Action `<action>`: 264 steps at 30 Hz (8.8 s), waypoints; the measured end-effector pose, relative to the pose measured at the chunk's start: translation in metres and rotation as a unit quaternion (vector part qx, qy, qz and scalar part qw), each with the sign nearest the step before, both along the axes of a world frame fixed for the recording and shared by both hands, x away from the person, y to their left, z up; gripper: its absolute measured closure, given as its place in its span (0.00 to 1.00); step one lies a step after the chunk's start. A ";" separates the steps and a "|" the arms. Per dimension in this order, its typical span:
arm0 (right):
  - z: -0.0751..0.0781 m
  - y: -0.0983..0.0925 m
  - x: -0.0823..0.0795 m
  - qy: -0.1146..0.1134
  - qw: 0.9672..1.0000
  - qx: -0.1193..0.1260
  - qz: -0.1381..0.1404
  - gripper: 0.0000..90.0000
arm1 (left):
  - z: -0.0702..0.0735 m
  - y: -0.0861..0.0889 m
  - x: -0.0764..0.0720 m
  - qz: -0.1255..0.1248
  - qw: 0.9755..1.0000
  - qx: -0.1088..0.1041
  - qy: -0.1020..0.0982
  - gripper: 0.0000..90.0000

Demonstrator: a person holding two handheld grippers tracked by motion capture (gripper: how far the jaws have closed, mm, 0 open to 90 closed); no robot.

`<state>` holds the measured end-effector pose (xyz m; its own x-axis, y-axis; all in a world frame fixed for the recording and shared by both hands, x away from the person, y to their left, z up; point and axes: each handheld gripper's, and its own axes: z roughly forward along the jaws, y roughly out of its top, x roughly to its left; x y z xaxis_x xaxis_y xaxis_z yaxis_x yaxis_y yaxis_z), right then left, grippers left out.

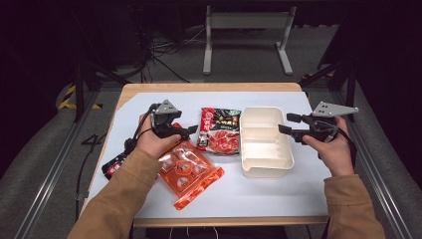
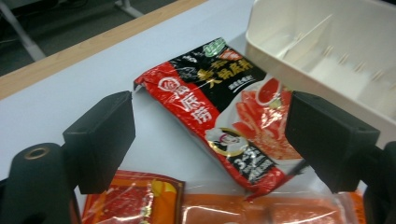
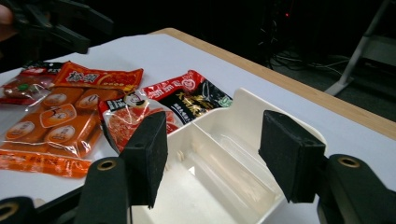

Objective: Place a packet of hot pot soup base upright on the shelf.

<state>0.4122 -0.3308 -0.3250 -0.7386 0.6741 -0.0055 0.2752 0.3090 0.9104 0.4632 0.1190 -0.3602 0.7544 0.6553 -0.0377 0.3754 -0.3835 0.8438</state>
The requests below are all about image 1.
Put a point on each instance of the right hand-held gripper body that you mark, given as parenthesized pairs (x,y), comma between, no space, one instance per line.
(320,127)

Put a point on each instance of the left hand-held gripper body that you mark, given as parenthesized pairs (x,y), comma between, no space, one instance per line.
(166,124)

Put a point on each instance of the white plastic container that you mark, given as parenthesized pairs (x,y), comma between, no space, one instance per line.
(265,149)

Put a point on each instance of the red black soup base packet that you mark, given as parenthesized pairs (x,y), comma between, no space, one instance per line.
(220,132)

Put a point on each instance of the orange seasoning cube packet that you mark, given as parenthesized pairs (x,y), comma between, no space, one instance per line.
(189,169)

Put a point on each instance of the small red sauce packet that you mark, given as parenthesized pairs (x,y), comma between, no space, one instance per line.
(113,166)

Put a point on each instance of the person's left hand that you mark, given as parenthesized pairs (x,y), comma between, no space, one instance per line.
(151,142)

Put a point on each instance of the person's right hand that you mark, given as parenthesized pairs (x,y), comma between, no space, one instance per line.
(333,154)

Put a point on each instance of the black tripod stand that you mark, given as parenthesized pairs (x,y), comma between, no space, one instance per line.
(346,79)
(81,86)

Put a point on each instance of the white table sheet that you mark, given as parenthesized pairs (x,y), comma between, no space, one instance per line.
(252,195)

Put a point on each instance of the yellow black hazard tape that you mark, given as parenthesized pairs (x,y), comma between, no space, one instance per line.
(70,96)

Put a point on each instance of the white metal stand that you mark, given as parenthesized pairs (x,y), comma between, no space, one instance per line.
(249,20)

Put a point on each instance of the aluminium frame rail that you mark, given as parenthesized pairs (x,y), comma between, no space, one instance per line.
(49,176)
(378,172)

